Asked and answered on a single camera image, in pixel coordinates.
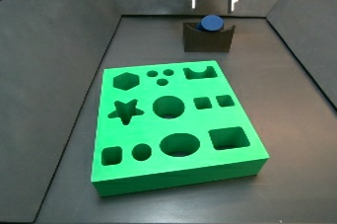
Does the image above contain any blue oval cylinder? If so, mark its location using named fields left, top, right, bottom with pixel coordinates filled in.
left=196, top=15, right=224, bottom=33

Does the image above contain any black curved fixture stand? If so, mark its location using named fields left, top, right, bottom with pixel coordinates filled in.
left=183, top=23, right=236, bottom=52

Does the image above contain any green foam shape-sorter block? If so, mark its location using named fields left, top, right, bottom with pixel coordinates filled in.
left=91, top=60, right=269, bottom=196

